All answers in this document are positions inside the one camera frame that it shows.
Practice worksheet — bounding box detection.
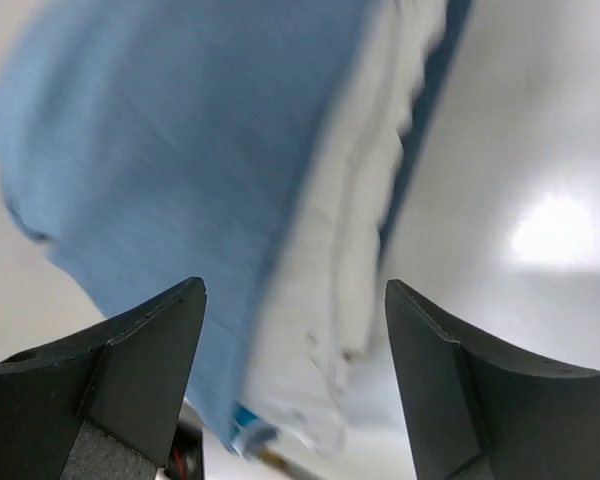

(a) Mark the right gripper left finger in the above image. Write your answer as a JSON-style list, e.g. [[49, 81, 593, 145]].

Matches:
[[0, 278, 206, 479]]

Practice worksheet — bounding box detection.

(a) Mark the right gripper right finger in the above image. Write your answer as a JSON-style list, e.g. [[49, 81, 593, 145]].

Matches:
[[385, 280, 600, 479]]

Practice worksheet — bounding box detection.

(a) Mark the white pillow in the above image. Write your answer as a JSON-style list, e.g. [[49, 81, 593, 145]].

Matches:
[[242, 1, 449, 452]]

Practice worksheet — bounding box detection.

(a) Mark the blue pillowcase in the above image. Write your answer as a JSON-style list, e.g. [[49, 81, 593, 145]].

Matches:
[[0, 1, 470, 451]]

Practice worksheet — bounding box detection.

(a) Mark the blue pillow care label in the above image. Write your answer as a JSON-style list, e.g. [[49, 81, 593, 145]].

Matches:
[[231, 404, 279, 459]]

